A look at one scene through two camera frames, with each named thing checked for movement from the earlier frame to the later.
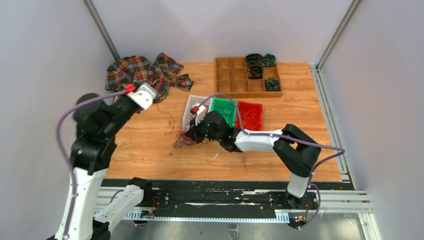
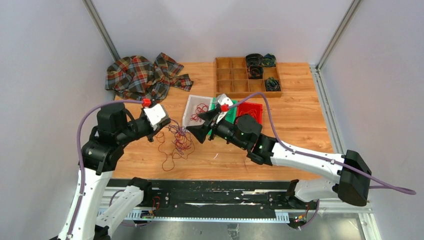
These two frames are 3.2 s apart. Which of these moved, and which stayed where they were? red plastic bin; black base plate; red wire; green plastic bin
Moved: red wire
Stayed: green plastic bin; red plastic bin; black base plate
